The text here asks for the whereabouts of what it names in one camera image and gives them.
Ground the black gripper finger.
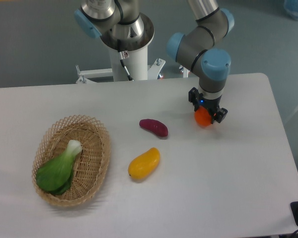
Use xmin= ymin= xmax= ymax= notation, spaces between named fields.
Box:
xmin=188 ymin=87 xmax=201 ymax=111
xmin=209 ymin=107 xmax=228 ymax=124

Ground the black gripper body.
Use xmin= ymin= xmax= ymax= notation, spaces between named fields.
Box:
xmin=196 ymin=96 xmax=221 ymax=112

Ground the orange fruit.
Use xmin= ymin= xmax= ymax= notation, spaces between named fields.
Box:
xmin=194 ymin=107 xmax=212 ymax=126

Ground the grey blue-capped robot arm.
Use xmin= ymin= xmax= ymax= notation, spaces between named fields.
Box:
xmin=74 ymin=0 xmax=234 ymax=122

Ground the purple sweet potato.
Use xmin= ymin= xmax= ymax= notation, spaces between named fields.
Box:
xmin=139 ymin=119 xmax=168 ymax=137

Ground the yellow mango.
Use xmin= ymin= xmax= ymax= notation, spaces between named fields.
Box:
xmin=128 ymin=147 xmax=160 ymax=180

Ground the woven wicker basket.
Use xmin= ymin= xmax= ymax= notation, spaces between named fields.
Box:
xmin=32 ymin=115 xmax=111 ymax=207

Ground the green bok choy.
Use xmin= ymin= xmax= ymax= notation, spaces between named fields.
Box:
xmin=35 ymin=140 xmax=82 ymax=195

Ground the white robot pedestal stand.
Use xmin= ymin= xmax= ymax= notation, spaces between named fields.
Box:
xmin=75 ymin=12 xmax=190 ymax=84

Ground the black cable on pedestal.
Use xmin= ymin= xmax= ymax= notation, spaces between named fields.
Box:
xmin=116 ymin=39 xmax=134 ymax=81

